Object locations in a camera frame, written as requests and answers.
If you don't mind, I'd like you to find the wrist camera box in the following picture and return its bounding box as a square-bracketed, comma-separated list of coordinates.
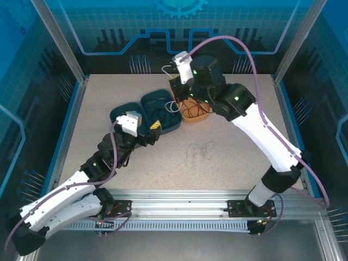
[116, 111, 142, 138]
[173, 51, 194, 85]

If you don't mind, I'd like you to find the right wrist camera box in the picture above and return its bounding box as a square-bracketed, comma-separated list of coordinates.
[173, 51, 194, 85]

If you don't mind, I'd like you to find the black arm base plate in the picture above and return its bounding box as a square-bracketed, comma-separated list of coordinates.
[227, 200, 277, 218]
[107, 200, 132, 218]

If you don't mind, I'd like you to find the teal plastic tray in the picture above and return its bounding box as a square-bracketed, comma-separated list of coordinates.
[109, 102, 144, 134]
[140, 89, 183, 136]

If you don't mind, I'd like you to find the red and black cable bundle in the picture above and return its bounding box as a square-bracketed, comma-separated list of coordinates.
[181, 100, 207, 118]

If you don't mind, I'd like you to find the aluminium table side rail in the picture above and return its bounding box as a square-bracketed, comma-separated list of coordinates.
[40, 77, 89, 198]
[272, 77, 313, 197]

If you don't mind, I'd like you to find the white cable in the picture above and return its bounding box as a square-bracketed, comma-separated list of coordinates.
[161, 64, 182, 114]

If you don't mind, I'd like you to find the aluminium frame post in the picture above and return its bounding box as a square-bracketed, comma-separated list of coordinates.
[29, 0, 90, 84]
[272, 0, 326, 84]

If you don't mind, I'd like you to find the orange plastic tray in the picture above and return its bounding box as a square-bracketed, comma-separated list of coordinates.
[170, 80, 212, 125]

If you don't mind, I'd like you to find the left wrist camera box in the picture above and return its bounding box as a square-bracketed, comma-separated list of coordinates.
[116, 111, 142, 138]

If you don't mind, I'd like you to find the slotted cable duct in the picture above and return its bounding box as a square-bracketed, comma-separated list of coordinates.
[61, 220, 252, 232]

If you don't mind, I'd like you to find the aluminium mounting rail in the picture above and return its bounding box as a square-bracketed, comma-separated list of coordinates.
[35, 189, 326, 221]

